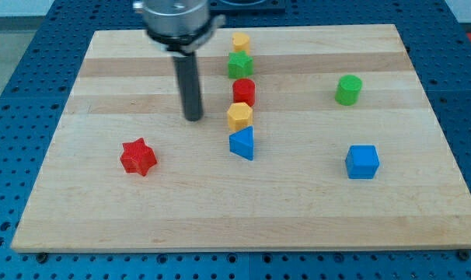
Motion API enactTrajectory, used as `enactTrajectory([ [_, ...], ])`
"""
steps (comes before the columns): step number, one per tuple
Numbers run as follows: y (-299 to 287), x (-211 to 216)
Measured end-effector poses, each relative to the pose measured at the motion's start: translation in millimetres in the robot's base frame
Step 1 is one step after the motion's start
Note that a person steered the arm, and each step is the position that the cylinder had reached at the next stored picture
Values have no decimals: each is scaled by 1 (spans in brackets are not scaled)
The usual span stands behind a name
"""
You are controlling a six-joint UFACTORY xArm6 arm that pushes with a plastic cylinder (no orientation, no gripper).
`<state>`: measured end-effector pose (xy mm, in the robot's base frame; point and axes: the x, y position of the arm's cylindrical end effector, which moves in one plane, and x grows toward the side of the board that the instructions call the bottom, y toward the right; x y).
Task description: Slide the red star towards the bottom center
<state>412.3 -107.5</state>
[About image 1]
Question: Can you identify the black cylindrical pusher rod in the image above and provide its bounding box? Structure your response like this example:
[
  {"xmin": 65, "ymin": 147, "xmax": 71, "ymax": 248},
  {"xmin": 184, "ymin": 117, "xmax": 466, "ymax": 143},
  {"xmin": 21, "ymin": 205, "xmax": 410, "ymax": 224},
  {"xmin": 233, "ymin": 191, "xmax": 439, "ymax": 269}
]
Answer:
[{"xmin": 173, "ymin": 53, "xmax": 204, "ymax": 121}]

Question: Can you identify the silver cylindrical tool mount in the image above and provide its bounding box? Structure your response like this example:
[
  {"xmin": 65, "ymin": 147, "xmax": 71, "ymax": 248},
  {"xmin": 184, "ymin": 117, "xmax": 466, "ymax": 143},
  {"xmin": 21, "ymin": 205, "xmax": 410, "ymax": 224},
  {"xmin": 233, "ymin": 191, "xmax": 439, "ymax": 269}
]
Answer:
[{"xmin": 132, "ymin": 0, "xmax": 226, "ymax": 54}]

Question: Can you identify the green star block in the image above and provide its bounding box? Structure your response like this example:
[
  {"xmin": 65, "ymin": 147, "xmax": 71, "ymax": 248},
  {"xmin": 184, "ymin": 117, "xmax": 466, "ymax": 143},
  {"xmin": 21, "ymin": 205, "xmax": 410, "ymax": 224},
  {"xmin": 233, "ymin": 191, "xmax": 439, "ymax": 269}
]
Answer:
[{"xmin": 227, "ymin": 51, "xmax": 253, "ymax": 79}]

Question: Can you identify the red star block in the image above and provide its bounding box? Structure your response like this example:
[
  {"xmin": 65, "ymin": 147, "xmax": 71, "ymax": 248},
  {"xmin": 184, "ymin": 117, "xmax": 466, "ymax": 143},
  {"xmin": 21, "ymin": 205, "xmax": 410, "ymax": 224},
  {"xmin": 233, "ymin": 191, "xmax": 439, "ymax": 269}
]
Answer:
[{"xmin": 120, "ymin": 138, "xmax": 157, "ymax": 177}]

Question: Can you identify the yellow heart block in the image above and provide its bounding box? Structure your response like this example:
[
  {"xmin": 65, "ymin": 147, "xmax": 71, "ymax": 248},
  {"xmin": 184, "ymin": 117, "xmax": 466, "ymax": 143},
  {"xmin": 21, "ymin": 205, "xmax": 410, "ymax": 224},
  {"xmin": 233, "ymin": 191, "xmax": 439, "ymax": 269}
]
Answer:
[{"xmin": 232, "ymin": 32, "xmax": 250, "ymax": 54}]

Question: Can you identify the red cylinder block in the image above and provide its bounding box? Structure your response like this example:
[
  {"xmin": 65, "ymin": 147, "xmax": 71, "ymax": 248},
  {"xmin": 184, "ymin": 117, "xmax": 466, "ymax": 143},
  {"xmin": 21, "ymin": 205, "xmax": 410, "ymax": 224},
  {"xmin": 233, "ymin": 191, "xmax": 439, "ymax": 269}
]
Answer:
[{"xmin": 232, "ymin": 78, "xmax": 256, "ymax": 107}]

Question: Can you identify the yellow hexagon block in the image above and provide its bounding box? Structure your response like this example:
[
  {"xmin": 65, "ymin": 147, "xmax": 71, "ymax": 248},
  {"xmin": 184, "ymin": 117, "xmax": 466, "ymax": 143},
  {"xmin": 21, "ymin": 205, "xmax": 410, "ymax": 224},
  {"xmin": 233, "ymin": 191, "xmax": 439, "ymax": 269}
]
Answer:
[{"xmin": 227, "ymin": 102, "xmax": 253, "ymax": 131}]

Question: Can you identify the blue triangle block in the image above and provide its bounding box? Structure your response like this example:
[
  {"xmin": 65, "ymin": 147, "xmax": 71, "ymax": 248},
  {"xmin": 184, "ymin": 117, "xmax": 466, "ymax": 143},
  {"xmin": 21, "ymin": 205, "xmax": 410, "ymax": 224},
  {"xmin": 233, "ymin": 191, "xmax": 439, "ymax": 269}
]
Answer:
[{"xmin": 229, "ymin": 126, "xmax": 254, "ymax": 160}]

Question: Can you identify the wooden board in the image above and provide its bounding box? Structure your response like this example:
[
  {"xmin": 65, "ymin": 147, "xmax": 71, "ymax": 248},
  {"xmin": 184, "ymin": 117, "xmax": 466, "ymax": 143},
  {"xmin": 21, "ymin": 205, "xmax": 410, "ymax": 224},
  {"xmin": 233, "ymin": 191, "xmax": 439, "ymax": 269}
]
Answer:
[{"xmin": 12, "ymin": 24, "xmax": 471, "ymax": 253}]

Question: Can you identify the green cylinder block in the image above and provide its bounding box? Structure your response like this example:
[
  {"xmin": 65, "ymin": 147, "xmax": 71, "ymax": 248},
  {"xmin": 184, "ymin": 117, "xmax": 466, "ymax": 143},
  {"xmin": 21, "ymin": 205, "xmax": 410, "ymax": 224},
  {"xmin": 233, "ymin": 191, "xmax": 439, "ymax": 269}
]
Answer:
[{"xmin": 334, "ymin": 75, "xmax": 363, "ymax": 106}]

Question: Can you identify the blue cube block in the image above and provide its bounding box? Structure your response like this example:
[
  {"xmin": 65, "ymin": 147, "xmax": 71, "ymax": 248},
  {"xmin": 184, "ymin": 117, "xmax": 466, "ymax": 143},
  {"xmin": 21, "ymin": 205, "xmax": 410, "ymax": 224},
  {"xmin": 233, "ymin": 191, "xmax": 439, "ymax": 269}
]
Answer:
[{"xmin": 345, "ymin": 145, "xmax": 380, "ymax": 180}]

